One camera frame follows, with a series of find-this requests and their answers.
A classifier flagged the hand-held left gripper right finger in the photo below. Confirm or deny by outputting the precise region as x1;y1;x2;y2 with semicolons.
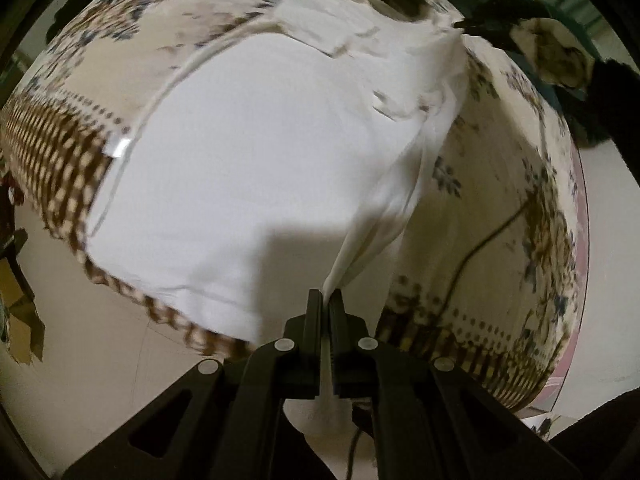
327;287;585;480

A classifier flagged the cardboard box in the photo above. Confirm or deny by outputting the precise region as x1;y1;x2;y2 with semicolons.
0;230;47;365

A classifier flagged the white garment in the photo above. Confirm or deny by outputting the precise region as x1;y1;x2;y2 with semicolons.
84;0;472;357

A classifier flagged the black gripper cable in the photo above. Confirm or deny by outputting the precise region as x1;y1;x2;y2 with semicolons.
345;410;373;480

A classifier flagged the black fuzzy cloth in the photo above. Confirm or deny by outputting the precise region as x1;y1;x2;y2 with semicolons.
570;57;640;150

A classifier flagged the floral printed blanket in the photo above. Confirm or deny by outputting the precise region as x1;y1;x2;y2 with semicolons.
0;0;582;413

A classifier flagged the thin dark cable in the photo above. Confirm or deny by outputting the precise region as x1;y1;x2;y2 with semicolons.
436;201;531;331

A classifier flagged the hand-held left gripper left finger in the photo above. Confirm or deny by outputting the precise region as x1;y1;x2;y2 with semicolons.
60;289;324;480

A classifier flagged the beige and dark patterned cloth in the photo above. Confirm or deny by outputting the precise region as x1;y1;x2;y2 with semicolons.
520;17;597;87

